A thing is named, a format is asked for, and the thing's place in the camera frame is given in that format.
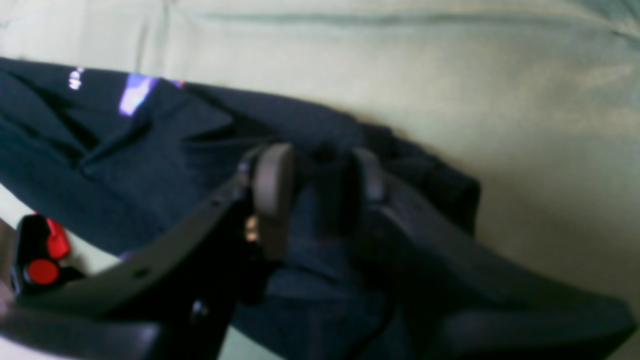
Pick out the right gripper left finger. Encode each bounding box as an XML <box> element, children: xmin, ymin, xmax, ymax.
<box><xmin>20</xmin><ymin>143</ymin><xmax>294</xmax><ymax>311</ymax></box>

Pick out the pale green table cloth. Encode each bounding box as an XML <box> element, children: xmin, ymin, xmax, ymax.
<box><xmin>0</xmin><ymin>0</ymin><xmax>640</xmax><ymax>360</ymax></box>

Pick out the blue orange bar clamp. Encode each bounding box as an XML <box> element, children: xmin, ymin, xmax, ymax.
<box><xmin>10</xmin><ymin>213</ymin><xmax>86</xmax><ymax>297</ymax></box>

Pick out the black T-shirt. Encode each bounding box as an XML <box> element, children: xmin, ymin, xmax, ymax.
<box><xmin>1</xmin><ymin>58</ymin><xmax>482</xmax><ymax>360</ymax></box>

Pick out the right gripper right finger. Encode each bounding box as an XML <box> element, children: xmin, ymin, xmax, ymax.
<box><xmin>352</xmin><ymin>148</ymin><xmax>636</xmax><ymax>360</ymax></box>

